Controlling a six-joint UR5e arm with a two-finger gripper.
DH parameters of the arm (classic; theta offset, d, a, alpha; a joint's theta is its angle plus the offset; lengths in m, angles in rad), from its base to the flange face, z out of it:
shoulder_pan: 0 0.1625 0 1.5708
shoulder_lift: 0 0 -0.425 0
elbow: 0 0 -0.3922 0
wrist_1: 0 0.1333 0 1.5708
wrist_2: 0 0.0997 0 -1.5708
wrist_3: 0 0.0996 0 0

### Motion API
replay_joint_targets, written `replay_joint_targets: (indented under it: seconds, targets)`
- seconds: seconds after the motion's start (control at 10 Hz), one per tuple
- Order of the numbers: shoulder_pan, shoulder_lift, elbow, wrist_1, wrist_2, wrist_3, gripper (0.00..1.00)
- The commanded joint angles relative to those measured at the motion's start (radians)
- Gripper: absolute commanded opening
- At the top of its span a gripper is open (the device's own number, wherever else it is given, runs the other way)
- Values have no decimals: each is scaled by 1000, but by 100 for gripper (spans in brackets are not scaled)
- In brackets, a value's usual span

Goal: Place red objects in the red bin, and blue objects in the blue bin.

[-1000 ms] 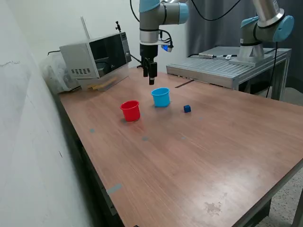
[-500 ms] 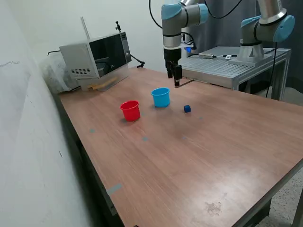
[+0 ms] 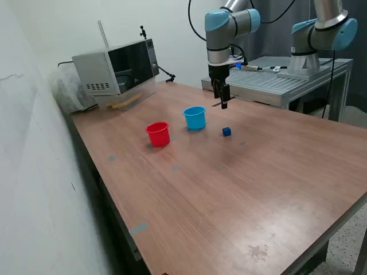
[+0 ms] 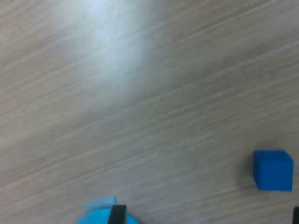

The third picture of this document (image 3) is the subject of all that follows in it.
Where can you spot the silver microwave oven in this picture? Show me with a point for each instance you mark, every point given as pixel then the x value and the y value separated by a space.
pixel 91 68

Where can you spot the dark metal table frame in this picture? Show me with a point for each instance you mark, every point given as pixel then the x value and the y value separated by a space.
pixel 318 255

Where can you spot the blue plastic cup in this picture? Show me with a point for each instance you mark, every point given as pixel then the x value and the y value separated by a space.
pixel 195 121

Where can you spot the thin white rod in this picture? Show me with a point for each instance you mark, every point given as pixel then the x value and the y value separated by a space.
pixel 103 33

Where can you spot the grey metal robot base table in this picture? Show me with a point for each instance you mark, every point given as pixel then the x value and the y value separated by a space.
pixel 258 83

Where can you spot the blue cube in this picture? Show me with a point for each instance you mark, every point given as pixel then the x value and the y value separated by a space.
pixel 226 131

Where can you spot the grey translucent plastic bag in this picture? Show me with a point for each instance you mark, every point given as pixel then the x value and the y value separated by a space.
pixel 64 91

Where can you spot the grey metal table bracket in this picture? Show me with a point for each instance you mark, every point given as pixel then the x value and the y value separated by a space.
pixel 134 246

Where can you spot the pale wooden stick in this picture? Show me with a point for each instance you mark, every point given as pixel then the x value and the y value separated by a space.
pixel 126 102

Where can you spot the red plastic cup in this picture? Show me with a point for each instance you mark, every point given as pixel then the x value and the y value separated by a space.
pixel 158 137

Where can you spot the small black camera mount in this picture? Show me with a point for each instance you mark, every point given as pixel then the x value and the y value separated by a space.
pixel 142 31

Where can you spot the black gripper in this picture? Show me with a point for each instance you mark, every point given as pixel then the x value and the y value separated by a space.
pixel 218 72

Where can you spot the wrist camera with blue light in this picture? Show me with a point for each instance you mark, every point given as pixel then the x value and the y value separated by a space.
pixel 237 64

